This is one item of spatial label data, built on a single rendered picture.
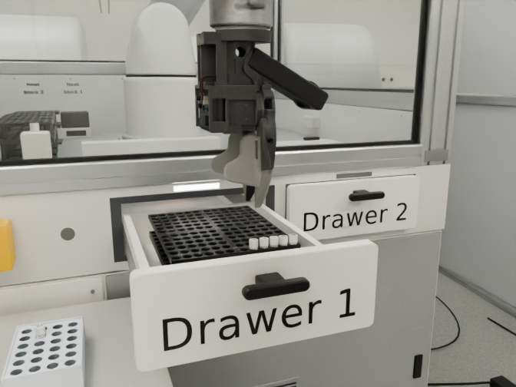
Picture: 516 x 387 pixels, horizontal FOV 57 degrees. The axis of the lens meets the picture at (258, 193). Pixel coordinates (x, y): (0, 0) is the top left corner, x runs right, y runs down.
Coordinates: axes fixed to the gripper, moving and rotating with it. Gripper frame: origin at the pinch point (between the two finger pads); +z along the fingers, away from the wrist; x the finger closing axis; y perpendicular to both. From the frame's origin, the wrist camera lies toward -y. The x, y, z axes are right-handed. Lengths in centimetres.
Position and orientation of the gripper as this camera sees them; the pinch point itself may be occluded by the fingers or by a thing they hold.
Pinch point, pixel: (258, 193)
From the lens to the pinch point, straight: 61.8
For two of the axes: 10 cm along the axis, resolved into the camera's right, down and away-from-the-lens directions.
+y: -9.4, 0.8, -3.3
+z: 0.0, 9.7, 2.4
